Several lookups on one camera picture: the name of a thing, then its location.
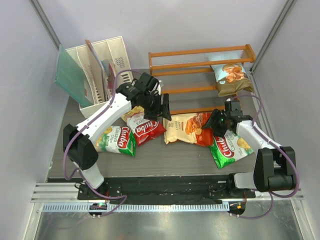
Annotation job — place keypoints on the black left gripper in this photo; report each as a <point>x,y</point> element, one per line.
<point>163,110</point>

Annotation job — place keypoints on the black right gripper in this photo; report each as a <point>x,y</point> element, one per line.
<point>215,115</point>

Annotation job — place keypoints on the red Chuba chips bag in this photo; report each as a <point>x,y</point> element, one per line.
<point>143,129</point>

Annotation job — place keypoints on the beige orange cassava chips bag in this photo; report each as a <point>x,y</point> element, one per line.
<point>188,128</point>

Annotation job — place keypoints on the light blue cassava chips bag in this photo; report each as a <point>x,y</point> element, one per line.
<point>231,78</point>

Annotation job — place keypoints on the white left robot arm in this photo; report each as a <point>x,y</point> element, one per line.
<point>78,141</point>

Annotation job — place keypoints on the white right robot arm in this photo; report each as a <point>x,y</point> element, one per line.
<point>275,165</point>

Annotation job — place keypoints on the orange wooden shelf rack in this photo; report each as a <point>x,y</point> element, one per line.
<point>189,79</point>

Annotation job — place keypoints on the green Chuba bag right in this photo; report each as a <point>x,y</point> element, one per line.
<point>229,149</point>

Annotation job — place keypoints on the green chuba bag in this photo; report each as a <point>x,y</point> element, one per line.
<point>229,149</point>
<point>117,139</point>

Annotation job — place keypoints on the green Chuba bag left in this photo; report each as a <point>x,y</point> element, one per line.
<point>117,139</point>

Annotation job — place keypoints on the pink patterned booklet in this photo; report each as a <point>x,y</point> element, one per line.
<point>110,74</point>

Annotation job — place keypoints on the cream plastic file organizer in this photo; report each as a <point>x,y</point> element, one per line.
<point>113,49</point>

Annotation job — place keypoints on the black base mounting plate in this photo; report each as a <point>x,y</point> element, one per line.
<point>172,190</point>

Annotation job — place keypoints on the brown flat board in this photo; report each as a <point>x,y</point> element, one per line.
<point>97,71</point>

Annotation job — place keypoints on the teal green folder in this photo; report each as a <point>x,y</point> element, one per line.
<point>71,77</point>

